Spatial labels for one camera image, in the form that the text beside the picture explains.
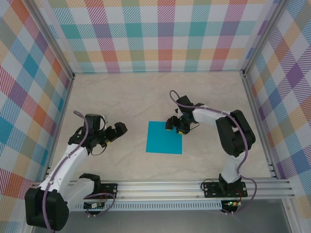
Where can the aluminium side rail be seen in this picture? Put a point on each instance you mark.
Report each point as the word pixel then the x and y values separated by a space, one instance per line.
pixel 59 128
pixel 252 102

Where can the small circuit board green light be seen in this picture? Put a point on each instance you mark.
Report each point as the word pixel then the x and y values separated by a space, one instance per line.
pixel 230 203

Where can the aluminium frame post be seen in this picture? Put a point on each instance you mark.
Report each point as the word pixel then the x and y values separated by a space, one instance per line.
pixel 263 36
pixel 50 36

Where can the aluminium mounting rail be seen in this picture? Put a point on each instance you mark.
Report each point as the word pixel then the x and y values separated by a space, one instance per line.
pixel 158 190

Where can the grey metal panel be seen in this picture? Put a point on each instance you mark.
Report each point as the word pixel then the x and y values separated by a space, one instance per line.
pixel 158 222

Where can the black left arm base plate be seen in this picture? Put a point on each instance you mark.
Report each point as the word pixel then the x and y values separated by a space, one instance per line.
pixel 110 190

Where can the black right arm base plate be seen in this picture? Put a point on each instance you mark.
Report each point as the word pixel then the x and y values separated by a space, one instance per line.
pixel 209 191

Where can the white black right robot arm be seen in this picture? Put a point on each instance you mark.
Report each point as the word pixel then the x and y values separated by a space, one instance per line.
pixel 230 136

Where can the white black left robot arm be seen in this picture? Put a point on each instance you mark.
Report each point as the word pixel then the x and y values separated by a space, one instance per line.
pixel 79 150

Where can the aluminium frame leg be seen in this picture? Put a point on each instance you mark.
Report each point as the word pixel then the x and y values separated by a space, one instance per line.
pixel 290 216

